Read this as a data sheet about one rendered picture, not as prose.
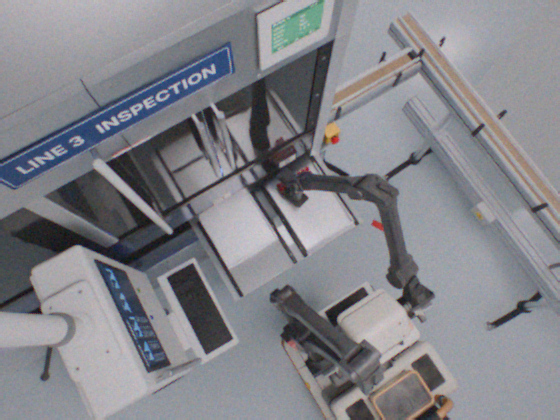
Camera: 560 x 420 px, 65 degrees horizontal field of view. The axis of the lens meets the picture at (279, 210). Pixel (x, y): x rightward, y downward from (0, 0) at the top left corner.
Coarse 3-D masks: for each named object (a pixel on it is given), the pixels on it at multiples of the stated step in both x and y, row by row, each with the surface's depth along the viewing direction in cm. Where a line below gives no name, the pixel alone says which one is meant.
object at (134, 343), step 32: (64, 256) 135; (96, 256) 147; (64, 288) 132; (96, 288) 133; (128, 288) 162; (96, 320) 127; (128, 320) 141; (160, 320) 186; (64, 352) 125; (96, 352) 125; (128, 352) 129; (160, 352) 157; (96, 384) 126; (128, 384) 126; (160, 384) 142; (96, 416) 124
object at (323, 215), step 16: (272, 192) 211; (304, 192) 211; (320, 192) 212; (288, 208) 209; (304, 208) 209; (320, 208) 209; (336, 208) 210; (304, 224) 207; (320, 224) 207; (336, 224) 208; (304, 240) 205; (320, 240) 205
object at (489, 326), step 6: (534, 294) 278; (540, 294) 277; (522, 300) 275; (528, 300) 274; (534, 300) 274; (516, 306) 277; (522, 306) 272; (510, 312) 274; (516, 312) 272; (522, 312) 273; (528, 312) 272; (504, 318) 274; (510, 318) 273; (486, 324) 282; (492, 324) 276; (498, 324) 275
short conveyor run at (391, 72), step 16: (384, 64) 220; (400, 64) 225; (416, 64) 225; (352, 80) 220; (368, 80) 222; (384, 80) 222; (400, 80) 226; (336, 96) 219; (352, 96) 215; (368, 96) 220; (336, 112) 213
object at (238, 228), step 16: (240, 192) 211; (224, 208) 209; (240, 208) 209; (256, 208) 209; (208, 224) 207; (224, 224) 207; (240, 224) 207; (256, 224) 207; (224, 240) 205; (240, 240) 205; (256, 240) 205; (272, 240) 202; (224, 256) 203; (240, 256) 203
